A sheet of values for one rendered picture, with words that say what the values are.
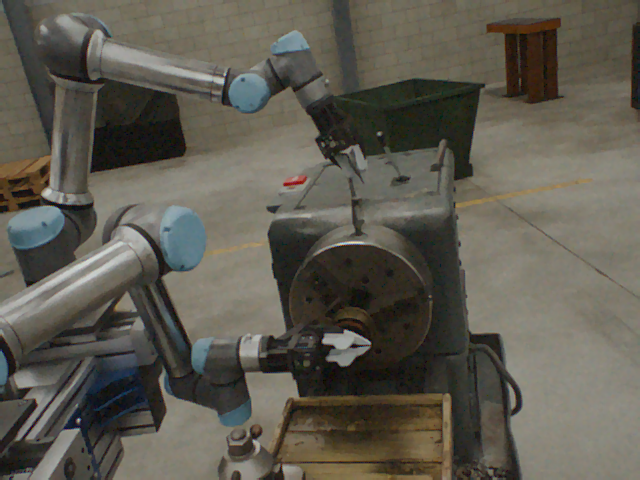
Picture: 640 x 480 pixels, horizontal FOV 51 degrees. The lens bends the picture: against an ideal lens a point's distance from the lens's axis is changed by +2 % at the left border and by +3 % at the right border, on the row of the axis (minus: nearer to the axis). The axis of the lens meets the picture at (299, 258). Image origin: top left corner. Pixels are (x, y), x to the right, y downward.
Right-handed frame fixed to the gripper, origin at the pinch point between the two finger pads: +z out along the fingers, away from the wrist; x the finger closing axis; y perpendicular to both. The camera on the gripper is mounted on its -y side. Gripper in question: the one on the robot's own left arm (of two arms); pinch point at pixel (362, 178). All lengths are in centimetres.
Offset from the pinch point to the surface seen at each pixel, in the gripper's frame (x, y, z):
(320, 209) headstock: -13.4, -2.7, 2.7
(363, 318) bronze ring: -6.5, 28.8, 21.0
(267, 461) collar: -12, 76, 17
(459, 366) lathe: -1, 2, 52
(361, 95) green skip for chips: -94, -540, 17
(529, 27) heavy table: 82, -803, 63
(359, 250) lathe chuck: -3.5, 18.1, 10.5
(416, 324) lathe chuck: -0.5, 17.9, 31.1
